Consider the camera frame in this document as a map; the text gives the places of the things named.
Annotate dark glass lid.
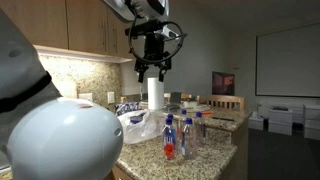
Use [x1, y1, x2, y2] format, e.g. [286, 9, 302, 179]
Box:
[163, 103, 184, 114]

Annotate white bowl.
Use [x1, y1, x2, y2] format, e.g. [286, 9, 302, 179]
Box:
[182, 99, 200, 109]

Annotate small white storage box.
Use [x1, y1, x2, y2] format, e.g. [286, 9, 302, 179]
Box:
[248, 111, 266, 131]

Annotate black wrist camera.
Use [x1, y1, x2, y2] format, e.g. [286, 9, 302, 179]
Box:
[124, 26, 160, 38]

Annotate translucent white plastic bag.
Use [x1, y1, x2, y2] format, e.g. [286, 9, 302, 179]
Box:
[117, 108, 165, 145]

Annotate wooden upper cabinets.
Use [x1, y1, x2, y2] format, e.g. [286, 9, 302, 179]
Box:
[0, 0, 136, 64]

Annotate white round placemat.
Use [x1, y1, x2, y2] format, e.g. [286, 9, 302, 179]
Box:
[191, 104, 212, 113]

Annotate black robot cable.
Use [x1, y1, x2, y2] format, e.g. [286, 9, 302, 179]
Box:
[127, 6, 185, 66]

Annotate dark grey box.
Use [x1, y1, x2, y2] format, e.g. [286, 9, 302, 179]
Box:
[169, 91, 183, 104]

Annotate white backsplash switch plate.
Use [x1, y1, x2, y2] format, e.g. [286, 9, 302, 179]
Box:
[78, 92, 94, 103]

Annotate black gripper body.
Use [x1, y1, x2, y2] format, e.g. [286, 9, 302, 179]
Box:
[136, 33, 171, 65]

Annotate wide wooden slatted chair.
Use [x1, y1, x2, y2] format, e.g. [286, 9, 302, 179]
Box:
[196, 94, 246, 113]

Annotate white wall outlet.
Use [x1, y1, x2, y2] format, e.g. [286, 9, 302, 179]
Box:
[107, 91, 116, 105]

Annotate white paper towel roll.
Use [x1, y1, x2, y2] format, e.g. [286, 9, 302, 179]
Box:
[147, 77, 165, 111]

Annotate black pen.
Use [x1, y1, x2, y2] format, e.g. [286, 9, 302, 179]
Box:
[211, 116, 235, 122]

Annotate white projector screen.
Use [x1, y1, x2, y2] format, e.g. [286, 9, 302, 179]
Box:
[255, 22, 320, 99]

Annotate dark reddish framed picture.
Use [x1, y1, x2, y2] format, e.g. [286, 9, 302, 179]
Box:
[211, 70, 236, 96]

